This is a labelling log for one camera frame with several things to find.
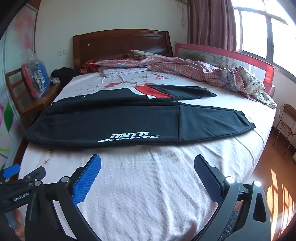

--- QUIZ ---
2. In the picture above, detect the pale floral pillow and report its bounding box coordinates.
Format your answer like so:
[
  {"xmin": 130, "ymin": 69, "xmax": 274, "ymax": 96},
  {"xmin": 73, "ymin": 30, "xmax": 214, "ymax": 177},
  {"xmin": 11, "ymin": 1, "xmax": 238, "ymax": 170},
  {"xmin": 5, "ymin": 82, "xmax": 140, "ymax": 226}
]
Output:
[{"xmin": 98, "ymin": 65, "xmax": 151, "ymax": 78}]

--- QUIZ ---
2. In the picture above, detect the dark teal sweatshirt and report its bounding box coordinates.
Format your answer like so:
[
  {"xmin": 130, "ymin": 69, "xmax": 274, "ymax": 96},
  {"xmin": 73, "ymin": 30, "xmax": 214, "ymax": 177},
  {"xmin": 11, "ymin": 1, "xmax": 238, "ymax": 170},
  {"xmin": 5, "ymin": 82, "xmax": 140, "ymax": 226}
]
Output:
[{"xmin": 24, "ymin": 85, "xmax": 256, "ymax": 149}]

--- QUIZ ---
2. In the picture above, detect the pink patterned quilt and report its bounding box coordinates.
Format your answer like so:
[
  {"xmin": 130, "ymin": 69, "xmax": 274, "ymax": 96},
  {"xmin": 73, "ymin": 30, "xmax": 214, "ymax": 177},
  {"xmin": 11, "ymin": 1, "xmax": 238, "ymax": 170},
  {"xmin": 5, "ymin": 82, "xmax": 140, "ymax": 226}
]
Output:
[{"xmin": 80, "ymin": 50, "xmax": 277, "ymax": 109}]

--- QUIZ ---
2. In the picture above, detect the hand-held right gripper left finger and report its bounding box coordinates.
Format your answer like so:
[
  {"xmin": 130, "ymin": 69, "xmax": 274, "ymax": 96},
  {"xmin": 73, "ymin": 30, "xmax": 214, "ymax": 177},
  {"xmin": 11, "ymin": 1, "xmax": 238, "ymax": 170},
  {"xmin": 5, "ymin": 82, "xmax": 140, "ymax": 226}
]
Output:
[{"xmin": 24, "ymin": 154, "xmax": 102, "ymax": 241}]

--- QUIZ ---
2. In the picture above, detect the window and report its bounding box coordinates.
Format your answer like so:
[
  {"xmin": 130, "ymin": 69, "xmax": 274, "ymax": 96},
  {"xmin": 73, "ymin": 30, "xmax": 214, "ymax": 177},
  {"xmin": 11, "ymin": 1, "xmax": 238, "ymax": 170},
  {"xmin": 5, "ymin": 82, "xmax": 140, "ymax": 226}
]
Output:
[{"xmin": 232, "ymin": 0, "xmax": 296, "ymax": 77}]

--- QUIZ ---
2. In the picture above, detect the mauve curtain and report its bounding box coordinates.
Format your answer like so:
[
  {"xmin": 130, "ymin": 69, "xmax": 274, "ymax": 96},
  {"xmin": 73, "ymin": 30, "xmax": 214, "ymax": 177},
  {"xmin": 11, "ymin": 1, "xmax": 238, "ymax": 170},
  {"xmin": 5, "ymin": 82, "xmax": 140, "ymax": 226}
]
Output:
[{"xmin": 188, "ymin": 0, "xmax": 237, "ymax": 52}]

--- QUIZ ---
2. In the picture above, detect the bed with floral sheet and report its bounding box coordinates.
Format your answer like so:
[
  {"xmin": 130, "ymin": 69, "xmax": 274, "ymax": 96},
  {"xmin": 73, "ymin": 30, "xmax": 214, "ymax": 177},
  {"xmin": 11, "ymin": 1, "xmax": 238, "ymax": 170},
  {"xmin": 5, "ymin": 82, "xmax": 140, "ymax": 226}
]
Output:
[{"xmin": 17, "ymin": 67, "xmax": 277, "ymax": 241}]

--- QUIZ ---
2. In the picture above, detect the black clothes pile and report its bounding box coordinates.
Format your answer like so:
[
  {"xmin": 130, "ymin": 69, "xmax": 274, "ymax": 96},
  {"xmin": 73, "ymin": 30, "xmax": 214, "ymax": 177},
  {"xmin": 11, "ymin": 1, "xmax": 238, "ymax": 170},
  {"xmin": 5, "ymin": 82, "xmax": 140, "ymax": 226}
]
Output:
[{"xmin": 51, "ymin": 67, "xmax": 78, "ymax": 85}]

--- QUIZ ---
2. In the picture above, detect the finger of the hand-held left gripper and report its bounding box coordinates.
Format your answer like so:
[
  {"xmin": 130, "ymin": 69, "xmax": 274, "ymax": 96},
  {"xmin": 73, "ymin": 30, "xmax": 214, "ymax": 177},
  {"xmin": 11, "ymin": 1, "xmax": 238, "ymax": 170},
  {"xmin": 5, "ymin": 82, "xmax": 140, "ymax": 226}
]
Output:
[{"xmin": 0, "ymin": 164, "xmax": 46, "ymax": 186}]

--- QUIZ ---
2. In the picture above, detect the wooden nightstand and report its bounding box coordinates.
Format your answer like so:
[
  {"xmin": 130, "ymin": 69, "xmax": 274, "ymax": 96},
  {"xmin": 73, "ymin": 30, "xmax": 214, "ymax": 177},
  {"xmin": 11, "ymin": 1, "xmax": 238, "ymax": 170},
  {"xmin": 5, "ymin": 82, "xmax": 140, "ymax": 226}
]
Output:
[{"xmin": 5, "ymin": 68, "xmax": 62, "ymax": 126}]

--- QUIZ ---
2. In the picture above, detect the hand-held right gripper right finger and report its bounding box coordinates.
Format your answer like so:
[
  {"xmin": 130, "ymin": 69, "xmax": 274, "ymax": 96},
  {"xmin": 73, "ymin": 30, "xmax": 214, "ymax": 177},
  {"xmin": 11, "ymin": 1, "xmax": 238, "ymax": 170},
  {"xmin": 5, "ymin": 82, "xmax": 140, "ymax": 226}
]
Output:
[{"xmin": 194, "ymin": 155, "xmax": 272, "ymax": 241}]

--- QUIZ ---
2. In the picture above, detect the wooden headboard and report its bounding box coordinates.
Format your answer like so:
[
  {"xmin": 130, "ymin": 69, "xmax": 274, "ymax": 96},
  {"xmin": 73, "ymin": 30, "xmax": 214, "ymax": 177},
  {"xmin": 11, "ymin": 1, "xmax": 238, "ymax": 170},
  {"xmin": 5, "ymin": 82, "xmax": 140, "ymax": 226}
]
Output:
[{"xmin": 73, "ymin": 29, "xmax": 173, "ymax": 72}]

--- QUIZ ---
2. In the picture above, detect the floral wardrobe door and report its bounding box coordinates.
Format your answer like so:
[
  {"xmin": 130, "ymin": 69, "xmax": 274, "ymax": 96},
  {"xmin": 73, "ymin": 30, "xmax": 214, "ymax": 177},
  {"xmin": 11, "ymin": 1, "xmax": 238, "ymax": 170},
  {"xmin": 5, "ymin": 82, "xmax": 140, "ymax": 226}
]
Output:
[{"xmin": 0, "ymin": 0, "xmax": 41, "ymax": 181}]

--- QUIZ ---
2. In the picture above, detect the plastic bag with clothes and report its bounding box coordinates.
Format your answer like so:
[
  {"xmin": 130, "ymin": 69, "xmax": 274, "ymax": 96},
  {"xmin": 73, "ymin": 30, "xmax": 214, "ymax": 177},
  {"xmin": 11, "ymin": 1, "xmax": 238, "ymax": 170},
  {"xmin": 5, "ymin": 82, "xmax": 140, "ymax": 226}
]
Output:
[{"xmin": 20, "ymin": 50, "xmax": 51, "ymax": 100}]

